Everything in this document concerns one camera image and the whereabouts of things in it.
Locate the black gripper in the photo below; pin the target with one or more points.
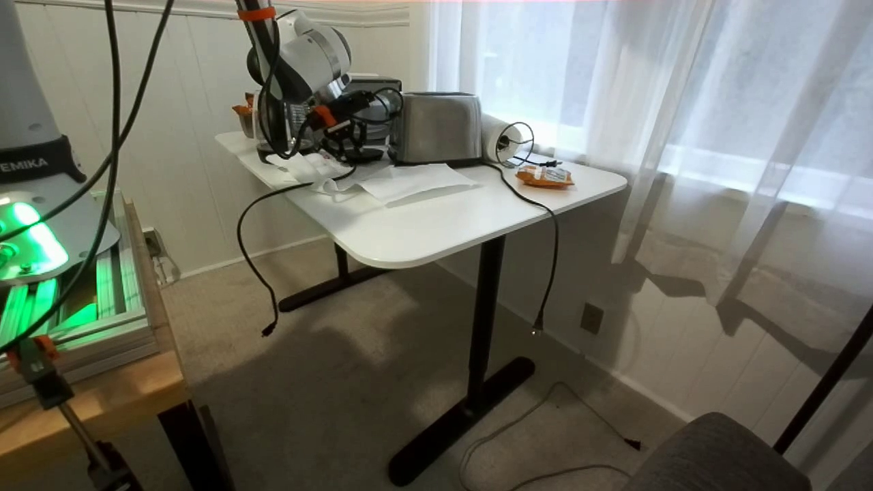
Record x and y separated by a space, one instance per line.
351 125

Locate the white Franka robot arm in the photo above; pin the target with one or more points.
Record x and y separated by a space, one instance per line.
316 51

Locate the white cloth on desk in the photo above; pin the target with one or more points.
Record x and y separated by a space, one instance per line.
411 178

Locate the silver two-slot toaster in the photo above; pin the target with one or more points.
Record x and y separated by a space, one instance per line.
436 126

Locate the small orange bottle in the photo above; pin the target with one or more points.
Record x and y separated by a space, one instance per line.
243 112

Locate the white paper towel roll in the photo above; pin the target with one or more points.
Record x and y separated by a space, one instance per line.
503 140

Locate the black stand leg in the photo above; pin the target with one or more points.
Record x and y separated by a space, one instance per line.
195 452

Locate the wooden platform board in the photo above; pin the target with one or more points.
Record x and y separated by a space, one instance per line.
109 399

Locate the white sheer curtain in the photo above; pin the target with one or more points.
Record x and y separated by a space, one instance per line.
727 137

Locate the dark grey sofa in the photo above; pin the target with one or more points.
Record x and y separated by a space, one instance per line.
717 453

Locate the black floor lamp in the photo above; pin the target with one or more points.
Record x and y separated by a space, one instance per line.
821 384

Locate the wall power outlet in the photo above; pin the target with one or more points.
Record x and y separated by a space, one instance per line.
593 317

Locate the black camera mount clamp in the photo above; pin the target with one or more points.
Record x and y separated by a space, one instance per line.
41 373

